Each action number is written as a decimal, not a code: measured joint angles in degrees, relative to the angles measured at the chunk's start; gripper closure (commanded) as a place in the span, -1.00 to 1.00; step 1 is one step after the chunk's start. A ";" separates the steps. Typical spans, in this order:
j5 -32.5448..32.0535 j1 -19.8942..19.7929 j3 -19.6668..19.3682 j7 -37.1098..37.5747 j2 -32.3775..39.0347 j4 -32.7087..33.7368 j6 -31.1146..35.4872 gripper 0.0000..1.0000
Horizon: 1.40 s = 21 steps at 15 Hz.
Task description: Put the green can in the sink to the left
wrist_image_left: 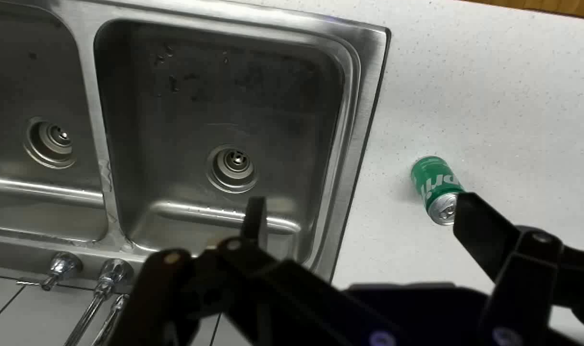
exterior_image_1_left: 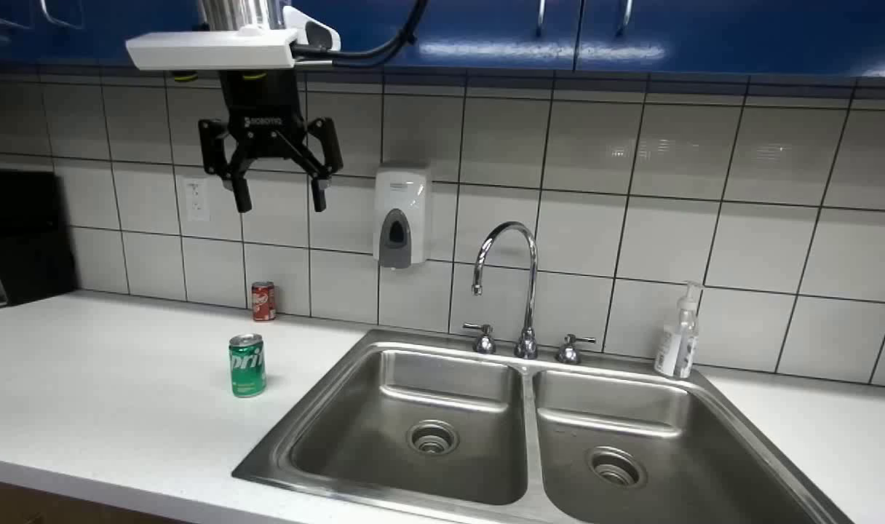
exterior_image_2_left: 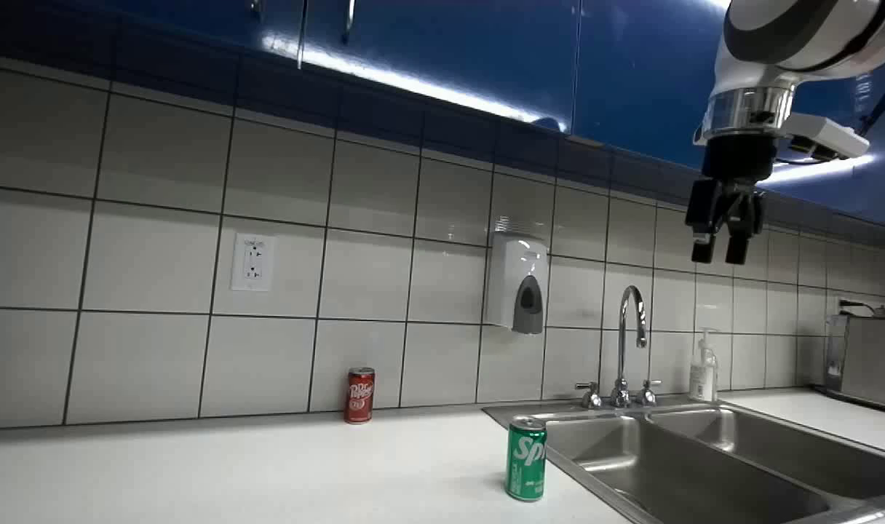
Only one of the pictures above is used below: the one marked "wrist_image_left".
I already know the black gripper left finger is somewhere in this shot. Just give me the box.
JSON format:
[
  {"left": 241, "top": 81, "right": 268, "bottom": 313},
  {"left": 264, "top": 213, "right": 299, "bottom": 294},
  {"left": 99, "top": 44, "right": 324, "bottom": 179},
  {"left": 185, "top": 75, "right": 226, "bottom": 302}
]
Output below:
[{"left": 107, "top": 194, "right": 408, "bottom": 346}]

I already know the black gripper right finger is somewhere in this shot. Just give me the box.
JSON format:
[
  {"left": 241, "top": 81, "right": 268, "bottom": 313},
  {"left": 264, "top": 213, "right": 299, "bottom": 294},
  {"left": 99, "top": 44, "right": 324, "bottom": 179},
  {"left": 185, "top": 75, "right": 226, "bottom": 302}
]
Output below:
[{"left": 451, "top": 190, "right": 584, "bottom": 346}]

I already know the green soda can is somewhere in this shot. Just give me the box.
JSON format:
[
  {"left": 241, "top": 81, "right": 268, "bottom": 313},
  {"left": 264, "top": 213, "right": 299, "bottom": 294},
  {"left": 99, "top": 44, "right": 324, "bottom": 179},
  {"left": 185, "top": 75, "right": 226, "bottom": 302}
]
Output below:
[{"left": 408, "top": 154, "right": 464, "bottom": 227}]

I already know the stainless steel double sink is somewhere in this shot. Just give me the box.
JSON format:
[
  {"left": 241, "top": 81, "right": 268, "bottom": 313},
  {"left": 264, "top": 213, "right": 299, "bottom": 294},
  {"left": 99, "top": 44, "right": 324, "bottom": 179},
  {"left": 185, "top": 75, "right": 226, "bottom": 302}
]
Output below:
[{"left": 0, "top": 0, "right": 391, "bottom": 284}]

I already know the round metal drain strainer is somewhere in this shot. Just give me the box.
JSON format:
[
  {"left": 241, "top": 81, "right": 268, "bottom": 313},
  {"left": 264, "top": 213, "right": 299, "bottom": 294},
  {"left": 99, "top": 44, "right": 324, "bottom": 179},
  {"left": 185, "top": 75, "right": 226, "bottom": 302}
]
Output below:
[
  {"left": 203, "top": 142, "right": 262, "bottom": 196},
  {"left": 20, "top": 115, "right": 78, "bottom": 171}
]

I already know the chrome gooseneck faucet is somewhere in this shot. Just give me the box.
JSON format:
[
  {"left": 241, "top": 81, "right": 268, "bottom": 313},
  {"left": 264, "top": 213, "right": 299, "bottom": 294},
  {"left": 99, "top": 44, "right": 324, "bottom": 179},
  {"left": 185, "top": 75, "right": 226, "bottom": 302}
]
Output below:
[{"left": 63, "top": 257, "right": 136, "bottom": 346}]

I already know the chrome faucet handle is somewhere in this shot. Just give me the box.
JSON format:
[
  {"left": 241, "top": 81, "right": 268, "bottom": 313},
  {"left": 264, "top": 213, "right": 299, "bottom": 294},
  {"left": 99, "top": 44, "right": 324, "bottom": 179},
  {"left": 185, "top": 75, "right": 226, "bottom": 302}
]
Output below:
[{"left": 39, "top": 252, "right": 84, "bottom": 292}]

